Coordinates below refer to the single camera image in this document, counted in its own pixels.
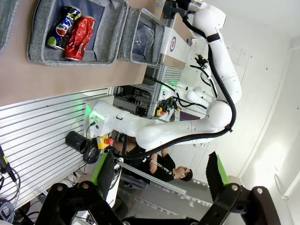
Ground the crushed red soda can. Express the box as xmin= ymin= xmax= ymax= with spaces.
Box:
xmin=64 ymin=15 xmax=96 ymax=61

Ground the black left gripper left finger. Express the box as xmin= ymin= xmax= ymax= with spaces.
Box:
xmin=35 ymin=152 xmax=122 ymax=225

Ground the yellow emergency stop button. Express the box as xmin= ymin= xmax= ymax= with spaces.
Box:
xmin=96 ymin=135 xmax=115 ymax=150

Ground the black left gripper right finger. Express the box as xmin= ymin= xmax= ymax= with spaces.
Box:
xmin=199 ymin=151 xmax=282 ymax=225

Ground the black Pepsi soda can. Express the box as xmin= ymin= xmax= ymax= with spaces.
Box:
xmin=45 ymin=6 xmax=82 ymax=50

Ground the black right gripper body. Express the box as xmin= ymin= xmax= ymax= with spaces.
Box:
xmin=174 ymin=0 xmax=192 ymax=12

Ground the clear plastic cup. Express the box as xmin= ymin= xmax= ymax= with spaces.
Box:
xmin=135 ymin=25 xmax=155 ymax=51

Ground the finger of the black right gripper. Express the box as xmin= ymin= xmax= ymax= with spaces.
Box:
xmin=164 ymin=0 xmax=177 ymax=20

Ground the seated person black shirt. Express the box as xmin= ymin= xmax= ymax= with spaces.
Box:
xmin=112 ymin=138 xmax=193 ymax=183

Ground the grey cable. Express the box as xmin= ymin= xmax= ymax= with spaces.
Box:
xmin=0 ymin=145 xmax=22 ymax=223

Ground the black plastic tube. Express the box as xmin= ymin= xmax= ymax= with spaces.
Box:
xmin=65 ymin=130 xmax=91 ymax=154

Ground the aluminium slotted frame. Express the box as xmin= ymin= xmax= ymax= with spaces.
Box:
xmin=0 ymin=86 xmax=115 ymax=211

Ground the black velcro cable strap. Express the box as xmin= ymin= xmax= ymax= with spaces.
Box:
xmin=206 ymin=32 xmax=222 ymax=43

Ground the coiled black cable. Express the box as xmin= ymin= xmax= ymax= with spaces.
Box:
xmin=83 ymin=140 xmax=101 ymax=164

